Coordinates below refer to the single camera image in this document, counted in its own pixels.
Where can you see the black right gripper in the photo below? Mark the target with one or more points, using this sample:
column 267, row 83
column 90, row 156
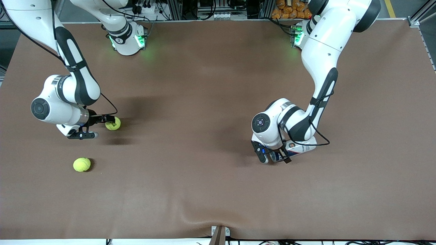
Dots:
column 94, row 119

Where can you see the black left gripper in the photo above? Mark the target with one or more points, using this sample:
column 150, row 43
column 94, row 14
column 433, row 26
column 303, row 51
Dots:
column 283, row 157

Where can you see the yellow tennis ball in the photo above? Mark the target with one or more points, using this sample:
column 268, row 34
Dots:
column 81, row 164
column 114, row 126

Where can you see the clear tennis ball tube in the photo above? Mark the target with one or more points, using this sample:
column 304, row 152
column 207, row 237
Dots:
column 301, row 148

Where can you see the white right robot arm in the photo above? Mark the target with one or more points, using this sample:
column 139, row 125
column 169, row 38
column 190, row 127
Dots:
column 51, row 114

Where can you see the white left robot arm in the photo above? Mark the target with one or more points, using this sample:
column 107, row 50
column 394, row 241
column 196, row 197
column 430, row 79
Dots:
column 323, row 41

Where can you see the brown table mat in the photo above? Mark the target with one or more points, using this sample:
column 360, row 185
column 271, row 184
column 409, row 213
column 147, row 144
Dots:
column 306, row 190

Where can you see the white power strip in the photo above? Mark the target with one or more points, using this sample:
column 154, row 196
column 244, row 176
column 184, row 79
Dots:
column 150, row 8

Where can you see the orange bags pile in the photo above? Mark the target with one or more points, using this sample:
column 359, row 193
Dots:
column 289, row 10

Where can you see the aluminium profile beam with bracket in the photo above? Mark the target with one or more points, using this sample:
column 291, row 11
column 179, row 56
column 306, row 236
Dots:
column 219, row 236

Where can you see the aluminium frame post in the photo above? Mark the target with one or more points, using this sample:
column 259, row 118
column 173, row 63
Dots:
column 175, row 10

